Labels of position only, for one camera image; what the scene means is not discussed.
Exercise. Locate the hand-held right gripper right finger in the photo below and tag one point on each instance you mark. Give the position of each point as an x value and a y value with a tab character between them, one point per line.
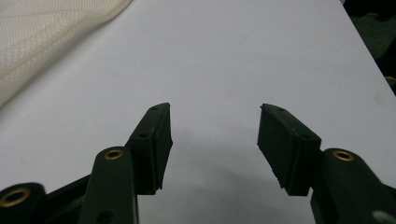
289	149

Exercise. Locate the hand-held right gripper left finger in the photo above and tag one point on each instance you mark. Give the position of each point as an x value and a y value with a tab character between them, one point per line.
149	149

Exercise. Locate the cream woven cloth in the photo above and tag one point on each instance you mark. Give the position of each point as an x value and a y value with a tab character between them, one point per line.
37	37

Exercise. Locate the white table board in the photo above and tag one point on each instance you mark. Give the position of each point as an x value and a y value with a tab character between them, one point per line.
218	62

